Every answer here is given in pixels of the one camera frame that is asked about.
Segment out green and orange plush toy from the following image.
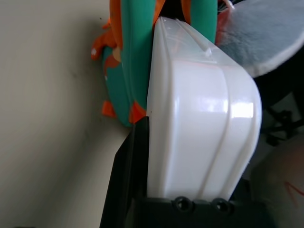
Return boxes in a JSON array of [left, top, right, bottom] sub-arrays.
[[90, 0, 219, 129]]

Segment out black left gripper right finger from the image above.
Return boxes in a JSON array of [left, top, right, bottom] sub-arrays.
[[231, 163, 256, 202]]

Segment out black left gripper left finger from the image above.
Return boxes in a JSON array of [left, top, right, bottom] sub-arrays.
[[101, 115, 150, 228]]

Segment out grey plush dolphin keychain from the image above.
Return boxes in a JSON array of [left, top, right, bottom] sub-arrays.
[[215, 0, 304, 78]]

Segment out white plastic pencil case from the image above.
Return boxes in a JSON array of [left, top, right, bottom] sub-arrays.
[[146, 16, 263, 199]]

